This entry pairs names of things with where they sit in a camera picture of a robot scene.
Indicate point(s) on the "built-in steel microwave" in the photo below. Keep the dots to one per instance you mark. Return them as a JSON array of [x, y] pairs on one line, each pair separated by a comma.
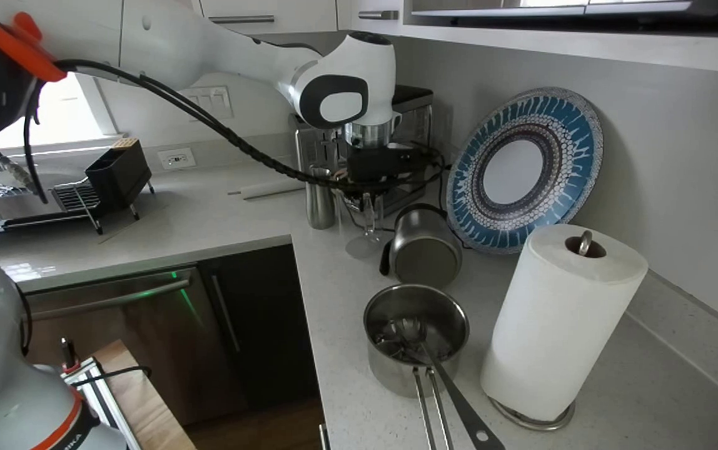
[[585, 13]]

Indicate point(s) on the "white flat strip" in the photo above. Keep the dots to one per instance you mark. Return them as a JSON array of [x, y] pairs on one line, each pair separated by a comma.
[[267, 191]]

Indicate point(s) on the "stainless steel cup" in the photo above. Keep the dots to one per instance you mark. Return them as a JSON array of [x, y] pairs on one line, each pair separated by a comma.
[[322, 208]]

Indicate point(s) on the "white counter outlet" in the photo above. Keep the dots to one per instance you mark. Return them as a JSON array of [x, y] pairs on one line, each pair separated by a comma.
[[176, 158]]

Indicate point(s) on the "black steel coffee maker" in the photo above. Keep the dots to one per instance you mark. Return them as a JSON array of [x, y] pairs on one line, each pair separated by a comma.
[[417, 104]]

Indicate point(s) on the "white upper cabinet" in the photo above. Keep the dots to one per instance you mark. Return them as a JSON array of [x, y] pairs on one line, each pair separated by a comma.
[[371, 23], [308, 11]]

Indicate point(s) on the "dishwasher with green light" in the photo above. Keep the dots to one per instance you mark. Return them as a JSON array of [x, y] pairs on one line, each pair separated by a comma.
[[167, 352]]

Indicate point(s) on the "black utensil holder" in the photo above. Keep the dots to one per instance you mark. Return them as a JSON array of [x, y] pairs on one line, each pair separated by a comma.
[[118, 176]]

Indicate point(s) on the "wooden table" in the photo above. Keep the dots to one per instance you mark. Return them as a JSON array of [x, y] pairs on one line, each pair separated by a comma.
[[152, 412]]

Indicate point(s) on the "dark lower cabinet door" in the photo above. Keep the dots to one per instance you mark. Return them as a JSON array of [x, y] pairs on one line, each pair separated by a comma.
[[267, 334]]

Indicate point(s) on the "blue patterned plate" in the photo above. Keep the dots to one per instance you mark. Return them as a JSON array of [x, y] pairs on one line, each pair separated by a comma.
[[535, 171]]

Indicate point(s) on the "metal dish rack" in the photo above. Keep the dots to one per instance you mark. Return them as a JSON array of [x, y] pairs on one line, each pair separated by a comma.
[[34, 208]]

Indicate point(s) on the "white wall outlet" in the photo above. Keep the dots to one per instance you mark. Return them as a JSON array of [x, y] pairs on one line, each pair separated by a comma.
[[222, 102]]

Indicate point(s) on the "white paper towel roll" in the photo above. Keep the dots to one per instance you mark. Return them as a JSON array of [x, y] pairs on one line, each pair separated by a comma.
[[558, 334]]

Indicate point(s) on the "stainless steel saucepan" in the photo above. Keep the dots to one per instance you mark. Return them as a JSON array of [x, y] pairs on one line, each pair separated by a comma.
[[423, 314]]

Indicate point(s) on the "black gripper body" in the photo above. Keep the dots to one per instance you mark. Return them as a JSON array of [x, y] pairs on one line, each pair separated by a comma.
[[387, 162]]

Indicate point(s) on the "small stainless steel kettle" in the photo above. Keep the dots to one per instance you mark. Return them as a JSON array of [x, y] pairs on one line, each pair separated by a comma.
[[423, 252]]

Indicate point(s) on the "stainless steel toaster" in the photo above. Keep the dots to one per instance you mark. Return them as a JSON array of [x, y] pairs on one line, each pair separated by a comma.
[[316, 149]]

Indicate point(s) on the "metal paper towel holder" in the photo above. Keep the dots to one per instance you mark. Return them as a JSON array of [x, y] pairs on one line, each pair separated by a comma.
[[586, 243]]

